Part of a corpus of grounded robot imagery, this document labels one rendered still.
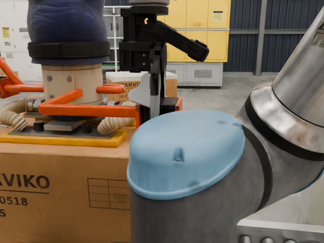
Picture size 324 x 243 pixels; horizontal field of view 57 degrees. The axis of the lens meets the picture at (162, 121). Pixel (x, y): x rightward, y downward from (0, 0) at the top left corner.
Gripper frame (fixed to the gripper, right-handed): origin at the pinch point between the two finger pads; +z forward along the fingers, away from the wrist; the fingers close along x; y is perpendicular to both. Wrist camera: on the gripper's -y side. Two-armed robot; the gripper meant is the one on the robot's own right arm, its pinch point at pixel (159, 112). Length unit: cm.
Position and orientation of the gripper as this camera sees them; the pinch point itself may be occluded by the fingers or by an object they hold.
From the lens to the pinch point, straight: 60.5
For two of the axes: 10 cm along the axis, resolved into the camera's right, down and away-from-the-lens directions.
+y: -9.9, -0.5, 1.3
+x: -1.4, 2.8, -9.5
